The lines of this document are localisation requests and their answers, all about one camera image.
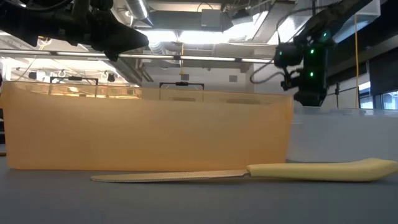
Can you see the clear plastic bin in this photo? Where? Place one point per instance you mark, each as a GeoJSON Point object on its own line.
{"type": "Point", "coordinates": [342, 137]}

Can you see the window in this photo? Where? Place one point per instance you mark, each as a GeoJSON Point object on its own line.
{"type": "Point", "coordinates": [388, 100]}

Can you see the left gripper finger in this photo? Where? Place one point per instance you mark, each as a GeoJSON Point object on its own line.
{"type": "Point", "coordinates": [118, 39]}

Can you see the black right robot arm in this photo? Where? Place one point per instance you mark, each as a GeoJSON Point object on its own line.
{"type": "Point", "coordinates": [315, 62]}

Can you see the grey ceiling ventilation box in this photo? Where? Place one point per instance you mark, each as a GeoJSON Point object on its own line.
{"type": "Point", "coordinates": [211, 18]}

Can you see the long ceiling light bar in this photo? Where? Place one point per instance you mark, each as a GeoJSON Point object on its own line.
{"type": "Point", "coordinates": [149, 56]}

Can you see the black rectangular frame stand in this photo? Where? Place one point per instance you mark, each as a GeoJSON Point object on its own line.
{"type": "Point", "coordinates": [182, 83]}

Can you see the orange translucent plastic bin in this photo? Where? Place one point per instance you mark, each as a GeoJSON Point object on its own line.
{"type": "Point", "coordinates": [149, 133]}

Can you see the black pole stand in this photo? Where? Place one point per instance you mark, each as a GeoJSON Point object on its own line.
{"type": "Point", "coordinates": [337, 90]}

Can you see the silver ceiling duct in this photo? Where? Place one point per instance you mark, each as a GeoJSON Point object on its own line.
{"type": "Point", "coordinates": [138, 9]}

